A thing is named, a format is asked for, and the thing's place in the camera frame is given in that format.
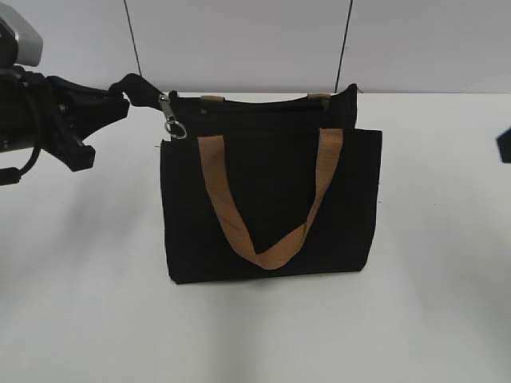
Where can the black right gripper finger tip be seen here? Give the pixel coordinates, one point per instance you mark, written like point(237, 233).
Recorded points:
point(503, 142)

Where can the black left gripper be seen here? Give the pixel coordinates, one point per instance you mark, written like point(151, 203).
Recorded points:
point(67, 113)

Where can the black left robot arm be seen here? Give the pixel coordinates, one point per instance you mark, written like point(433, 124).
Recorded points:
point(18, 125)

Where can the black tote bag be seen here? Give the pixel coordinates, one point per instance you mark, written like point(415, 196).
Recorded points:
point(264, 190)

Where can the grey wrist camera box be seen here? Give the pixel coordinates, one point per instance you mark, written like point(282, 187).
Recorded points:
point(21, 44)

